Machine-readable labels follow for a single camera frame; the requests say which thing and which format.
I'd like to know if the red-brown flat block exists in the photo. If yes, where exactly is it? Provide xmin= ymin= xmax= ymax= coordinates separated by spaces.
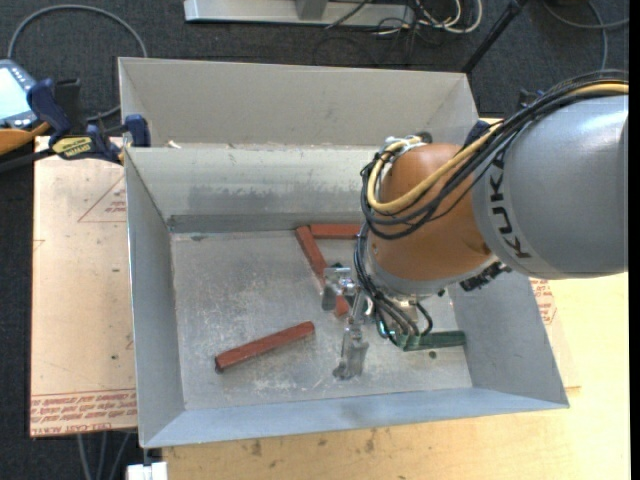
xmin=294 ymin=224 xmax=352 ymax=318
xmin=309 ymin=223 xmax=363 ymax=241
xmin=214 ymin=320 xmax=317 ymax=375

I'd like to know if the brown cardboard board, red print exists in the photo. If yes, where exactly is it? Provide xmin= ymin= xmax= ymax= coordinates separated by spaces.
xmin=29 ymin=135 xmax=583 ymax=439

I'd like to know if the grey metal bin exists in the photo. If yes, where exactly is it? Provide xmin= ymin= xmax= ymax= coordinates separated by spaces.
xmin=118 ymin=56 xmax=571 ymax=450

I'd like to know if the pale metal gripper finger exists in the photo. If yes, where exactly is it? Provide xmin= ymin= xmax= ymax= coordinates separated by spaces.
xmin=333 ymin=319 xmax=371 ymax=381
xmin=321 ymin=266 xmax=359 ymax=314

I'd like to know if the dark green flat block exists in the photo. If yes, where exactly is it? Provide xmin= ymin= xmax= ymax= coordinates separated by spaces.
xmin=402 ymin=330 xmax=467 ymax=353

